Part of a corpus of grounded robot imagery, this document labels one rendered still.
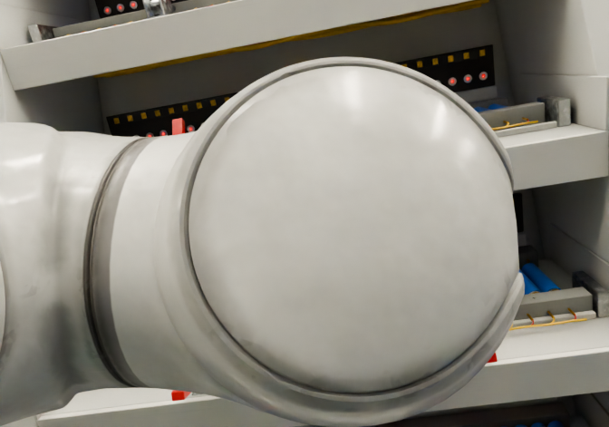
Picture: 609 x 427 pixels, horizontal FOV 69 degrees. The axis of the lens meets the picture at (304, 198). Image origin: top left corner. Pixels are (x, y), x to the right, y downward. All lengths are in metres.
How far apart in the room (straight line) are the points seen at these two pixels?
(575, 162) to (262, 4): 0.35
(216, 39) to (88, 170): 0.36
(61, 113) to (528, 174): 0.57
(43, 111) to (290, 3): 0.33
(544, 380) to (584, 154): 0.22
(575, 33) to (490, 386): 0.36
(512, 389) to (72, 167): 0.43
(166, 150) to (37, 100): 0.49
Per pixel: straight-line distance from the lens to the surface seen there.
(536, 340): 0.51
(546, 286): 0.57
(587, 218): 0.57
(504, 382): 0.49
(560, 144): 0.49
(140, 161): 0.16
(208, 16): 0.52
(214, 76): 0.71
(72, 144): 0.19
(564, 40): 0.57
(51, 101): 0.66
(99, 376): 0.18
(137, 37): 0.54
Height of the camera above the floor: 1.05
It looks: 5 degrees up
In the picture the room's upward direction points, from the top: 9 degrees counter-clockwise
